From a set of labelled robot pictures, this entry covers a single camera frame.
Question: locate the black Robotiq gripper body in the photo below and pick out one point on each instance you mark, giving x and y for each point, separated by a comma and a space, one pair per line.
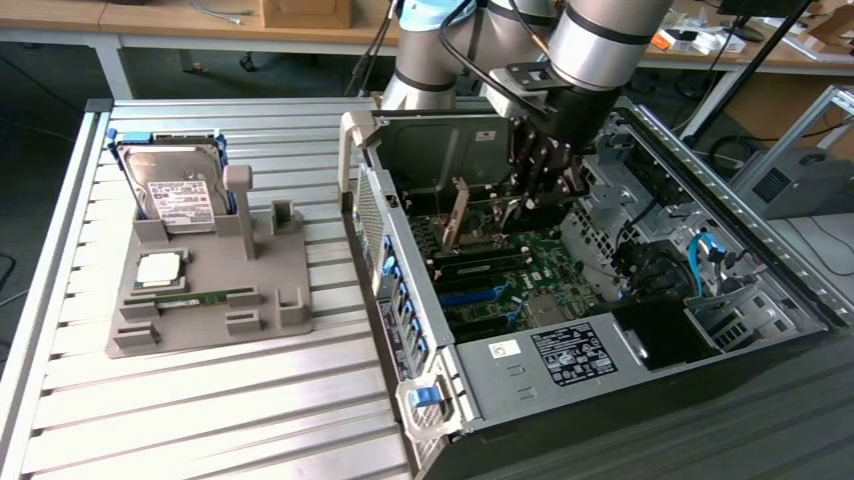
580, 115

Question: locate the graphics card with metal bracket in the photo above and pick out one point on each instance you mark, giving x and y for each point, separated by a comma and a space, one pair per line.
455, 215

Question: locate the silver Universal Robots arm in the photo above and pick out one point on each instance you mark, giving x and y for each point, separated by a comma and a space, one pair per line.
600, 45

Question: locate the tall perforated disk bay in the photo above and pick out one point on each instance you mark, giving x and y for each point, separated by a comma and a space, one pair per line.
620, 210

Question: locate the CPU socket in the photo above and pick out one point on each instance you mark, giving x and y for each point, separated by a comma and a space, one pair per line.
480, 241

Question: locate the green motherboard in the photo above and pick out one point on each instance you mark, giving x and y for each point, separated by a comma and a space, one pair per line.
554, 270

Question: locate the small orange box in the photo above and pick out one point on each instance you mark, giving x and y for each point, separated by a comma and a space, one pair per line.
667, 41

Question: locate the black RAM stick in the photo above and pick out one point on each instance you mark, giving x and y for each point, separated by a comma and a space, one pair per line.
483, 272

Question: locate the flat white box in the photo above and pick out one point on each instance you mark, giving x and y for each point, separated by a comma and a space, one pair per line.
730, 46

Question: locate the blue expansion slot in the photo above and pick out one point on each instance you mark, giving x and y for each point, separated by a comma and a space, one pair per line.
470, 296

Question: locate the black slanted pole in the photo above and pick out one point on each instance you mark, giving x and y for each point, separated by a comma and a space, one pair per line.
754, 65

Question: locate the black monitor with stand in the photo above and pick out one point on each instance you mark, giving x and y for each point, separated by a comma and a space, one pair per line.
743, 32

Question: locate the wooden desk with grey legs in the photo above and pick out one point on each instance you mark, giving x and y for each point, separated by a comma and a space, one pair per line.
774, 59
167, 25

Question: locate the grey computer tower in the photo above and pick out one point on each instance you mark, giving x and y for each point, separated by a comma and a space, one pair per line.
814, 185

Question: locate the small grey disk bay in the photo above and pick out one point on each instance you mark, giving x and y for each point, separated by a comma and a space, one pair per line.
734, 320

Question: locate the grey power supply unit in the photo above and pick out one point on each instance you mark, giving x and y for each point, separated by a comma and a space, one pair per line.
507, 380

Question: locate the brown cardboard stand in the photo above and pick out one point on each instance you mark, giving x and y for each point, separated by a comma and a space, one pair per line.
834, 30

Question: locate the brown cardboard box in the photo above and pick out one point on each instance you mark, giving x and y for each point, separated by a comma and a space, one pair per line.
307, 14

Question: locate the open black PC case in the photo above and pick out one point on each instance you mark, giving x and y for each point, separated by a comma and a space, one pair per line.
667, 400

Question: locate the blue case latch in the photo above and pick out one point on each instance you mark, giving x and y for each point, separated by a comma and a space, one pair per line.
425, 397

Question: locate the hard disk in blue carrier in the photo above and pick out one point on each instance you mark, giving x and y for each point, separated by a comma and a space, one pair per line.
176, 190

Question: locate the green RAM stick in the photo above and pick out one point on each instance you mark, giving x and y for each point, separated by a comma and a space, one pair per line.
193, 298

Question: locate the grey plastic parts rack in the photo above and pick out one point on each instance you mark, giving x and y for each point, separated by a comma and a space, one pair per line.
200, 320

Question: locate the silver CPU chip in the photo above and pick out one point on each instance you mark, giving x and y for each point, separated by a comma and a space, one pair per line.
160, 270

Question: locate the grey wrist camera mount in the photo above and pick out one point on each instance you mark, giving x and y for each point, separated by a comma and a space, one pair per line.
520, 85

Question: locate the aluminium profile frame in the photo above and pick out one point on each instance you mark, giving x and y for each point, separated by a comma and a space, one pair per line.
820, 107

